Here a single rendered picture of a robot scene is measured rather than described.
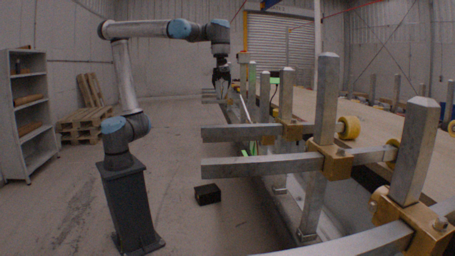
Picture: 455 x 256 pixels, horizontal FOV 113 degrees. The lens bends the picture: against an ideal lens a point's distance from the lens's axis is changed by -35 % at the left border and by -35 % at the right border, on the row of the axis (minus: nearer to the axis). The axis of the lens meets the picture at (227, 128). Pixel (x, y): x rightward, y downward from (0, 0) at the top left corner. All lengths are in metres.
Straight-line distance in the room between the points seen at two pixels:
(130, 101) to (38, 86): 2.41
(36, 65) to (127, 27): 2.59
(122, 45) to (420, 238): 1.47
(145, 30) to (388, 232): 1.10
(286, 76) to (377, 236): 0.55
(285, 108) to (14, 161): 2.85
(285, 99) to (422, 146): 0.50
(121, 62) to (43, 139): 2.57
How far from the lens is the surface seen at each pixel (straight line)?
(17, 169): 3.06
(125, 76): 1.41
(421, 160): 0.32
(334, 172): 0.46
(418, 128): 0.30
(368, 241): 0.27
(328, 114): 0.49
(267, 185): 0.88
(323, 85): 0.48
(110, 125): 1.27
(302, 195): 0.99
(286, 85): 0.71
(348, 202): 0.81
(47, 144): 3.75
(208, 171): 0.42
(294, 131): 0.67
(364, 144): 0.81
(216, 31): 1.07
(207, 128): 0.65
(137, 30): 1.16
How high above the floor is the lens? 1.13
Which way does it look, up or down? 15 degrees down
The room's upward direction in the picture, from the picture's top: straight up
